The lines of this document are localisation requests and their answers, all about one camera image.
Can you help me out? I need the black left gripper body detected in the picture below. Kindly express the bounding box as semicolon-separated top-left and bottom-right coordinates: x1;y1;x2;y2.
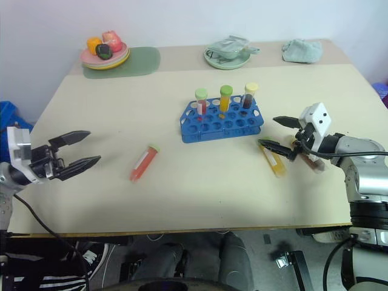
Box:
29;144;66;182

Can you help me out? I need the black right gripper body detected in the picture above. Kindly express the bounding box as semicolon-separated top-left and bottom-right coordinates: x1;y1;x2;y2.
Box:
291;121;316;161

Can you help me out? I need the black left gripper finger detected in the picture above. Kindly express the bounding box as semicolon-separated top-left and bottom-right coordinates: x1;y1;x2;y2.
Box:
58;155;102;182
48;130;92;150

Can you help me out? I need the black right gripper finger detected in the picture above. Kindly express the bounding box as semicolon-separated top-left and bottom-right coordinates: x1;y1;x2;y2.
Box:
263;139;297;161
272;115;302;130

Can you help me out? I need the yellow tube, green cap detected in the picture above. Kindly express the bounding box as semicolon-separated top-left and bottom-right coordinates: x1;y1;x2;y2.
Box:
257;138;288;179

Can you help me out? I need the brown liquid tube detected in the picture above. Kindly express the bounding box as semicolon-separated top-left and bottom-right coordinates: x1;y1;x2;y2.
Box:
290;138;327;174

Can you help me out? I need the dark brown tube, yellow cap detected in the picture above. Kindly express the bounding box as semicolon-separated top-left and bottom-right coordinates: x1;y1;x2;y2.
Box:
242;82;259;110

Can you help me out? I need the red-orange tube, green cap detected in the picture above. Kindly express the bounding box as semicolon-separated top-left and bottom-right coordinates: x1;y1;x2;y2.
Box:
129;143;162;183

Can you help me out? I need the blue test tube rack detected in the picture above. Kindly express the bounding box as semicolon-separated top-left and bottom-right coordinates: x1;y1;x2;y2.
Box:
178;96;264;144

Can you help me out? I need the orange tube, green cap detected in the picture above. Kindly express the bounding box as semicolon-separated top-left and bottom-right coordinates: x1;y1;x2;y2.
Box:
219;85;234;118

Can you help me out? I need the red tube, green cap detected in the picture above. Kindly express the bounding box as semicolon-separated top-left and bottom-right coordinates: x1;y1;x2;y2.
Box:
195;87;209;118

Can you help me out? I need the blue plastic crate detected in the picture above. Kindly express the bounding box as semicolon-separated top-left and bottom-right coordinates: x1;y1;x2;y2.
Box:
0;101;35;136

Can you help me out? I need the light green towel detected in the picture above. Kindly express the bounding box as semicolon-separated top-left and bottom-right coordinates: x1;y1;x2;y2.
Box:
281;39;323;64

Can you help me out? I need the pink plate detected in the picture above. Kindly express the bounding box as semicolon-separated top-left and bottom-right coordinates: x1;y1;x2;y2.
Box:
79;42;128;65

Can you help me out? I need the light green plate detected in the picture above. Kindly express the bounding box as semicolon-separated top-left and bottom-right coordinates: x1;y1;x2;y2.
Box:
203;44;253;71

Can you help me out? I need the purple plastic object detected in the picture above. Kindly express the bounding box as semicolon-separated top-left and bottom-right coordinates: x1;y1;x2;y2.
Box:
372;81;388;109

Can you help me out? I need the yellow plate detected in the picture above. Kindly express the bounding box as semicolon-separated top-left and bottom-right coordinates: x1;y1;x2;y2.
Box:
84;48;132;72

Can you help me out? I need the dark green toy vegetable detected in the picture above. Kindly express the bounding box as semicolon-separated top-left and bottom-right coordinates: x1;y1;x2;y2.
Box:
95;43;114;60

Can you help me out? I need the black and white shoe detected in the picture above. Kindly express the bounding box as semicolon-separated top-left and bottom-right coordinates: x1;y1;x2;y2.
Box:
73;240;110;275

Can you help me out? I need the orange toy pepper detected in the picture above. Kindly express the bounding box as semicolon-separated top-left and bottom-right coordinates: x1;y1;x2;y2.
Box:
86;36;102;56

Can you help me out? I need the clear plastic bag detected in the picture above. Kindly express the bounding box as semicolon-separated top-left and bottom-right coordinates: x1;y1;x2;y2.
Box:
207;35;252;59

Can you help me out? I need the white power strip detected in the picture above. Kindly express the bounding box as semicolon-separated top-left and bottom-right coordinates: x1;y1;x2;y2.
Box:
311;228;353;244

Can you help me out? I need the green table mat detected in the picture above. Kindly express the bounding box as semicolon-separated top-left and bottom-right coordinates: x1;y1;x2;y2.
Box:
82;45;161;80

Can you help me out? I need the pink toy fruit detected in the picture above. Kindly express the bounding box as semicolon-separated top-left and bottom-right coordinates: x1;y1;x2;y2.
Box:
101;30;124;53

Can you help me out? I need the black white striped cloth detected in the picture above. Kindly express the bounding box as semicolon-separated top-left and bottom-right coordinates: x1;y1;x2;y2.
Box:
0;235;92;291

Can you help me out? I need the black metal stand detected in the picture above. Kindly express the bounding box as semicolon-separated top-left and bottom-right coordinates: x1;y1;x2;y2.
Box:
271;249;316;291

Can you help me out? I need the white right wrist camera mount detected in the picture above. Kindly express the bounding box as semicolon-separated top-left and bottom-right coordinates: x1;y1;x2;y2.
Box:
298;102;333;159

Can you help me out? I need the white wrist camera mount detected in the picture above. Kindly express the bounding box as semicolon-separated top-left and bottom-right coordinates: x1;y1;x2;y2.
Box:
6;126;46;185
298;102;333;159

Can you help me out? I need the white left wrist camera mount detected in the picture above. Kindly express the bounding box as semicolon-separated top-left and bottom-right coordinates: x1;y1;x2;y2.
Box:
6;126;46;185

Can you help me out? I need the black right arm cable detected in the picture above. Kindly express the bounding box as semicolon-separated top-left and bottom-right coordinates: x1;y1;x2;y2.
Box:
298;138;388;158

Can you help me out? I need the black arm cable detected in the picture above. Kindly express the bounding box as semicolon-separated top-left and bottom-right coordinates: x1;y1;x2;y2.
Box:
298;138;388;158
13;194;91;291

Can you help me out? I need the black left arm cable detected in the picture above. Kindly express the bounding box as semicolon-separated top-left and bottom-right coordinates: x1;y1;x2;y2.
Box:
13;194;91;291

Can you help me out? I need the black cable loop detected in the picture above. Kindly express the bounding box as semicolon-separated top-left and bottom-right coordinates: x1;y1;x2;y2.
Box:
322;234;358;291

